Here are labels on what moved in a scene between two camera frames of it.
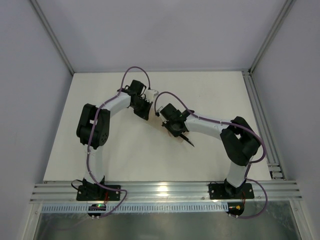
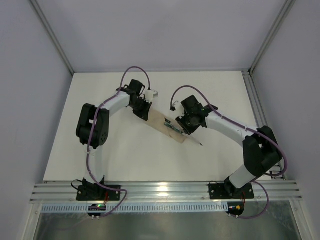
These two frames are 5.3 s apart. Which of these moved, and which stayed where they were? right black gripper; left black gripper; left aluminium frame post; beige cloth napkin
Moved: right black gripper
Stayed: left black gripper; left aluminium frame post; beige cloth napkin
